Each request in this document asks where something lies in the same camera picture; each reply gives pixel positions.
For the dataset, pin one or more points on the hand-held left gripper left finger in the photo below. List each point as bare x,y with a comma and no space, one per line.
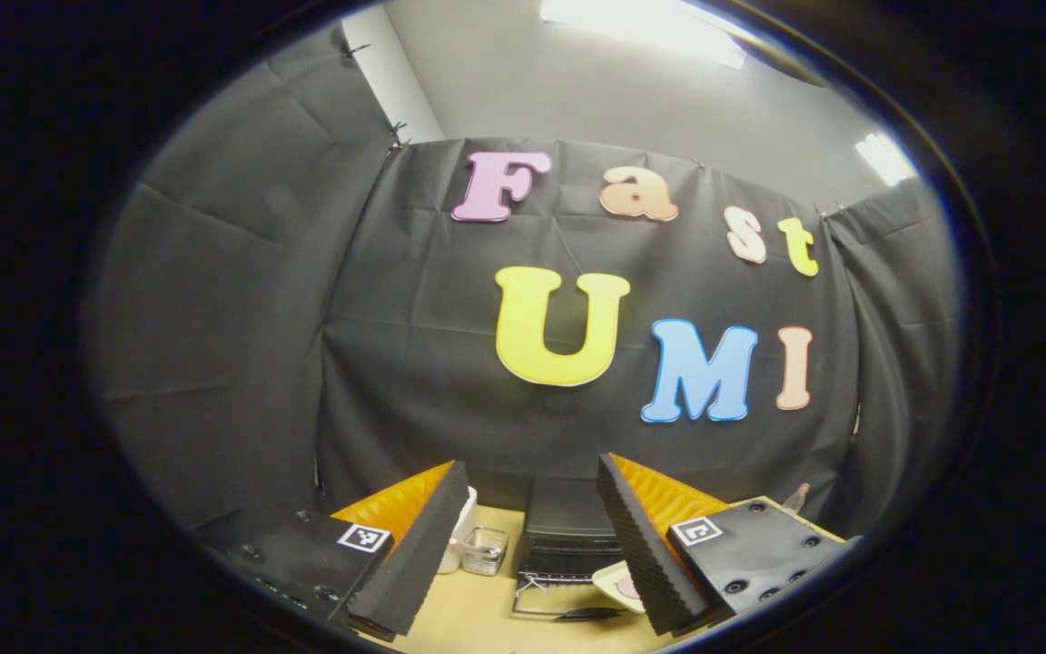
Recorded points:
419,554

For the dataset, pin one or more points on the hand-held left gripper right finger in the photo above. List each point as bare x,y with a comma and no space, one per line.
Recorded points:
646,554

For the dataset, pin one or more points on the pink donut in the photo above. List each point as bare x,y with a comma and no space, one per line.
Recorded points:
629,589

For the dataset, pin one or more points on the white plate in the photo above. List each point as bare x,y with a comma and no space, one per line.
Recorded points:
612,577

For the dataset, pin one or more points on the black electric oven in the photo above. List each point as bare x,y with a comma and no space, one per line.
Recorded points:
564,509

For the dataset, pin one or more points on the small metal container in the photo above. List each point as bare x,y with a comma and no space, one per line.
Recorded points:
485,550

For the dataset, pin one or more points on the small clear bottle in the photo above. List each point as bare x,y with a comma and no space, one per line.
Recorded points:
796,497

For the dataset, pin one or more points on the black backdrop cloth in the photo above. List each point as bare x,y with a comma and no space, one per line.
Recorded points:
450,318

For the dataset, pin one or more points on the small ceiling light panel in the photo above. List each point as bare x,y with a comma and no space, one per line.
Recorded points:
886,159

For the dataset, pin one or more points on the large ceiling light panel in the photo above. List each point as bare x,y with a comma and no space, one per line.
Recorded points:
641,27

